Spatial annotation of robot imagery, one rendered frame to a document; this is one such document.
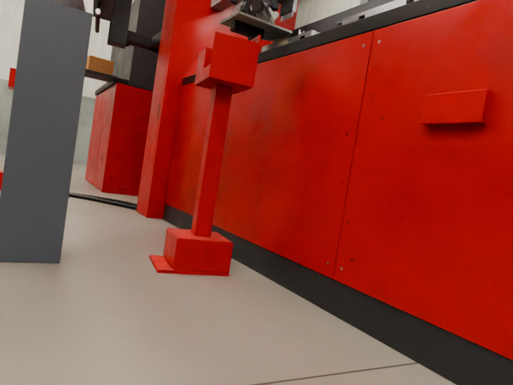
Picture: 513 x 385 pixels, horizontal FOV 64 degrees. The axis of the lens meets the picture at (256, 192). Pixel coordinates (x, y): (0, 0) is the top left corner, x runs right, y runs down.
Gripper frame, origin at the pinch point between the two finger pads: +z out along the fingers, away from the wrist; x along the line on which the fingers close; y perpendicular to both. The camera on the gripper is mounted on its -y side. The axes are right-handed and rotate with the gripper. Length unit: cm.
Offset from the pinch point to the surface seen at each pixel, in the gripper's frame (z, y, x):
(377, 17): 7, -15, -72
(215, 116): 15, -54, -27
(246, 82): 9, -41, -35
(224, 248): 53, -78, -35
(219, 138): 22, -57, -27
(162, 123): 23, -39, 85
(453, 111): 27, -35, -103
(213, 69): 0, -49, -33
